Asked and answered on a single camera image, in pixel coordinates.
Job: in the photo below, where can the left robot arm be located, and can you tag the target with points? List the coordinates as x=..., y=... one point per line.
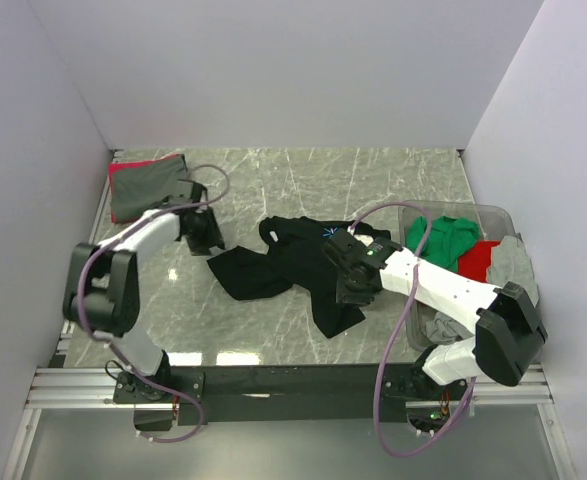
x=102, y=293

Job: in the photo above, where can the green t-shirt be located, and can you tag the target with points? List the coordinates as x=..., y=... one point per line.
x=450, y=238

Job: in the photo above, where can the black base beam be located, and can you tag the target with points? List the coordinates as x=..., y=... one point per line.
x=251, y=393

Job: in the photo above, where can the folded pink t-shirt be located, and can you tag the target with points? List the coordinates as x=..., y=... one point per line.
x=129, y=192

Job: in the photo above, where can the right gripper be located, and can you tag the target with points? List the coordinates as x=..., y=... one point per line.
x=346, y=296

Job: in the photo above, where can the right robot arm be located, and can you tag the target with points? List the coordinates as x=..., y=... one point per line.
x=506, y=330

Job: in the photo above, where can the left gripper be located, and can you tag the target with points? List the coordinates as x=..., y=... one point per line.
x=212, y=237

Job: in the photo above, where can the black t-shirt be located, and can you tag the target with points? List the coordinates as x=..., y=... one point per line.
x=294, y=257

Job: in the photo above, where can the aluminium rail frame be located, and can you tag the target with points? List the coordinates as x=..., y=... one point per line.
x=431, y=411

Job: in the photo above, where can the red t-shirt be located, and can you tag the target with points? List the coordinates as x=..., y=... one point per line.
x=474, y=263

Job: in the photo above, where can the clear plastic bin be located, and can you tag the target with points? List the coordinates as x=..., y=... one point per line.
x=480, y=238

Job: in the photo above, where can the folded gray t-shirt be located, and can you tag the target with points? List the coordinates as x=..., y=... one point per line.
x=169, y=170

